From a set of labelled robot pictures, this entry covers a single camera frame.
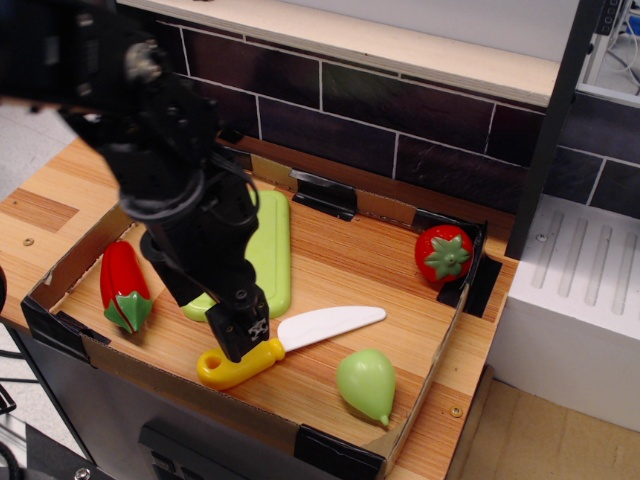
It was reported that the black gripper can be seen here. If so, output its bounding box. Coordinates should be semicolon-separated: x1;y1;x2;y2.
140;172;270;363

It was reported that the yellow handled white toy knife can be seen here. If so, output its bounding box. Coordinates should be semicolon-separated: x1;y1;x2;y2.
196;306;387;391

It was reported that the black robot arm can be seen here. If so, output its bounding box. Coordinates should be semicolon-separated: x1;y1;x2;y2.
1;1;269;362

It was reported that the green plastic cutting board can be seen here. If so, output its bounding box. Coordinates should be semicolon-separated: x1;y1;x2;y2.
181;189;293;323

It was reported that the red toy chili pepper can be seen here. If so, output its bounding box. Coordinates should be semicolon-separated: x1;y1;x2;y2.
100;241;153;334

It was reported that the green toy pear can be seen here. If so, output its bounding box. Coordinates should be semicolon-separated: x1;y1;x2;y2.
336;349;396;427

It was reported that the red toy strawberry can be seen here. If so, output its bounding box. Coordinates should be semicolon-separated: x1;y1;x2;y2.
414;224;474;283

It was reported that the white foam block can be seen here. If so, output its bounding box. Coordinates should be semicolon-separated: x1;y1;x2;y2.
488;196;639;430

